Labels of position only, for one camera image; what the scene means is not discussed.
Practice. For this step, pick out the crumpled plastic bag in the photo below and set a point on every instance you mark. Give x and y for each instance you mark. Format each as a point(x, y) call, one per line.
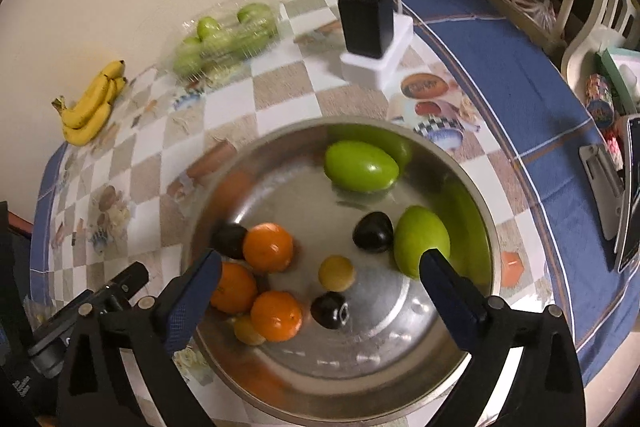
point(530, 7)

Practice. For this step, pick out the green box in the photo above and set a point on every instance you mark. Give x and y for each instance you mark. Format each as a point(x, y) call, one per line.
point(617, 72)

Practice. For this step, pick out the colourful patterned tube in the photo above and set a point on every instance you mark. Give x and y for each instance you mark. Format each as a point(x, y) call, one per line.
point(600, 99)

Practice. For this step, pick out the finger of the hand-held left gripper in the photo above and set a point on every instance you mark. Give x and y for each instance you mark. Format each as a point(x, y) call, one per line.
point(131, 279)

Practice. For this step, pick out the yellow banana bunch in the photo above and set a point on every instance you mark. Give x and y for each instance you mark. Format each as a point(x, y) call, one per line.
point(92, 119)

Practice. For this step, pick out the dark smartphone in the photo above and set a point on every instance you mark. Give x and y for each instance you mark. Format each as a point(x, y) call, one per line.
point(632, 217)

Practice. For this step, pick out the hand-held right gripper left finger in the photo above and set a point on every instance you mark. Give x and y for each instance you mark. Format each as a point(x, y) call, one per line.
point(192, 302)

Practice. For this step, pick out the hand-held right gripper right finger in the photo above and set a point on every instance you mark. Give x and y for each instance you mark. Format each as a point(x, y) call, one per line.
point(450, 302)

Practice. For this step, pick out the orange mandarin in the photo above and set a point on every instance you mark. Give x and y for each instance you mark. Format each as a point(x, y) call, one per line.
point(268, 247)
point(276, 316)
point(234, 288)

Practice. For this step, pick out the silver metal stand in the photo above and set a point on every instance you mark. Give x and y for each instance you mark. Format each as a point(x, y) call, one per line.
point(600, 187)

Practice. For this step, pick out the black power adapter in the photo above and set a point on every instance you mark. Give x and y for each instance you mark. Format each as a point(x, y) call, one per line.
point(365, 22)

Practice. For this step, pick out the glossy green jujube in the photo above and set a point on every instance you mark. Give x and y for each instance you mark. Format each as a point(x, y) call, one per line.
point(362, 167)
point(420, 237)

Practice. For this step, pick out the reddish brown bar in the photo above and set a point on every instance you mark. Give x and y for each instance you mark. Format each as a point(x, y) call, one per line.
point(20, 224)

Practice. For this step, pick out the stainless steel plate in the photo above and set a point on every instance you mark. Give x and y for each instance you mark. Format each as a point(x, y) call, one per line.
point(390, 357)

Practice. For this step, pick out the printed checked tablecloth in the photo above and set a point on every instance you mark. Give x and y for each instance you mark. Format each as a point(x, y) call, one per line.
point(500, 57)

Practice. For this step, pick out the clear plastic clamshell container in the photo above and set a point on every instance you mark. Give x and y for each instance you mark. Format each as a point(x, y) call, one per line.
point(267, 7)

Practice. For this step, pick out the dark plum with stem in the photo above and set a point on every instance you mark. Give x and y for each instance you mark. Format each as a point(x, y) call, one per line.
point(230, 241)

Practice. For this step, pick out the dark cabinet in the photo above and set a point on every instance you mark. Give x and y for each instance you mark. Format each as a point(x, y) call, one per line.
point(12, 287)

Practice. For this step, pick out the pile of green jujubes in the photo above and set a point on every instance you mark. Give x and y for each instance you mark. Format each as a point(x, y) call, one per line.
point(210, 27)

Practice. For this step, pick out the white plastic box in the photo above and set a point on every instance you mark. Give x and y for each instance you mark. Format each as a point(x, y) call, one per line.
point(385, 67)

